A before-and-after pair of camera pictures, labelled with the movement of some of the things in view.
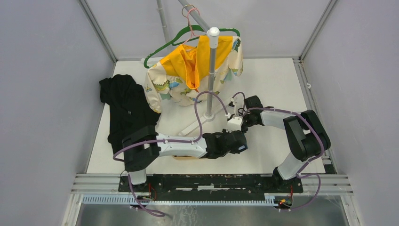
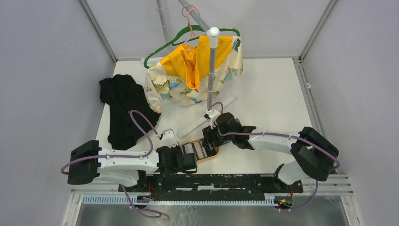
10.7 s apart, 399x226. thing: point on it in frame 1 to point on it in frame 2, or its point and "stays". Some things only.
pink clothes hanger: x=189 y=25 stays
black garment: x=129 y=109 stays
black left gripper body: x=224 y=152 to x=176 y=150
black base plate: x=211 y=183 stays
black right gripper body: x=247 y=123 to x=214 y=133
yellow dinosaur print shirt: x=182 y=76 stays
